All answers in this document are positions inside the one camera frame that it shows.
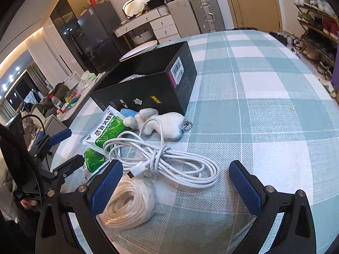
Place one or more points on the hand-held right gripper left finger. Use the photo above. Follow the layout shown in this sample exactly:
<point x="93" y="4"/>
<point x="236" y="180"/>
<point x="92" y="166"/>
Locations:
<point x="106" y="187"/>

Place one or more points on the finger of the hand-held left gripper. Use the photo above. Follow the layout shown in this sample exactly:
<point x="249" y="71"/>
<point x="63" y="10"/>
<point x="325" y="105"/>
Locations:
<point x="69" y="164"/>
<point x="60" y="136"/>

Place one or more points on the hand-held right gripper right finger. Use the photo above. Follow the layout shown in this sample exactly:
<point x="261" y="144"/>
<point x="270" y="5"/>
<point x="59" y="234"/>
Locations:
<point x="246" y="187"/>

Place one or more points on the green white medicine packet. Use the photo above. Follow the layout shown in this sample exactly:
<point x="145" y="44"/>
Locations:
<point x="92" y="158"/>
<point x="106" y="133"/>

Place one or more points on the black cardboard box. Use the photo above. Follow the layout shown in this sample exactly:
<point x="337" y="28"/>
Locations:
<point x="148" y="84"/>

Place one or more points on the person's left hand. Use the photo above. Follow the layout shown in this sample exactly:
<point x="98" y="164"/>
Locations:
<point x="27" y="203"/>

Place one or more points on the clear water bottle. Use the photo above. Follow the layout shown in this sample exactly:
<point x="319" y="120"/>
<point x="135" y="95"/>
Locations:
<point x="57" y="103"/>

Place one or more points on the grey side table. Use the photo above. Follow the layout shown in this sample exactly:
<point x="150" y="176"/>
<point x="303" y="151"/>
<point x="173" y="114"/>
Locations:
<point x="87" y="92"/>

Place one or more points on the green white tissue pack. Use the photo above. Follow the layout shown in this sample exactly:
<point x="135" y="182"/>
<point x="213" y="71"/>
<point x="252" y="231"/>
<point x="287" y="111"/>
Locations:
<point x="88" y="77"/>

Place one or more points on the checked teal tablecloth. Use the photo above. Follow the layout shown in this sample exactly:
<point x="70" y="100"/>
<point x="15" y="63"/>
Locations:
<point x="264" y="116"/>

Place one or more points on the dark grey refrigerator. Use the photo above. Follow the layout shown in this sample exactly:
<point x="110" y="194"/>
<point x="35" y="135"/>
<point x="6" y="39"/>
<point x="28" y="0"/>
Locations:
<point x="90" y="31"/>

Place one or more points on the white shallow dish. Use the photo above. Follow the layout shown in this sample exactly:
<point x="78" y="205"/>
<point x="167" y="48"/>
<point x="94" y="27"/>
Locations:
<point x="140" y="49"/>

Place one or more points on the woven laundry basket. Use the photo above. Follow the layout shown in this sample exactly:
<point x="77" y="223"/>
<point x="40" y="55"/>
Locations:
<point x="143" y="37"/>

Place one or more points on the oval mirror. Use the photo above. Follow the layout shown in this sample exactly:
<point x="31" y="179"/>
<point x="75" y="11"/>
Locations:
<point x="129" y="6"/>

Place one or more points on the white dresser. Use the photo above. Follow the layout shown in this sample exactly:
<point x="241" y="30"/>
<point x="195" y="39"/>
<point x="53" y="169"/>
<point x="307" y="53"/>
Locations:
<point x="161" y="23"/>

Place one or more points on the pile of shoes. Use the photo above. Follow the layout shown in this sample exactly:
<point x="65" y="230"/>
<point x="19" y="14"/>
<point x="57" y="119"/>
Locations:
<point x="283" y="39"/>

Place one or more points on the wooden shoe rack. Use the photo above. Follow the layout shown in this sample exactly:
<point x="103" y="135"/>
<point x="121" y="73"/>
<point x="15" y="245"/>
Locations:
<point x="321" y="35"/>

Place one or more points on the beige suitcase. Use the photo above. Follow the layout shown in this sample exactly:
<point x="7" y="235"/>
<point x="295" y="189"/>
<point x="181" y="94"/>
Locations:
<point x="184" y="16"/>

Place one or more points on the silver suitcase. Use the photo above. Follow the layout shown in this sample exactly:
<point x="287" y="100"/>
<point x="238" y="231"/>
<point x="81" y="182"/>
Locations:
<point x="206" y="10"/>

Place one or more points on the tan door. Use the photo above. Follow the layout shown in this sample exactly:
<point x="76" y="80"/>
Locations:
<point x="251" y="2"/>

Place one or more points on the rows of sneakers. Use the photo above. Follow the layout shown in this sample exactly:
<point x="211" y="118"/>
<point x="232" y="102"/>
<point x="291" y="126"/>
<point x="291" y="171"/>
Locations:
<point x="317" y="5"/>

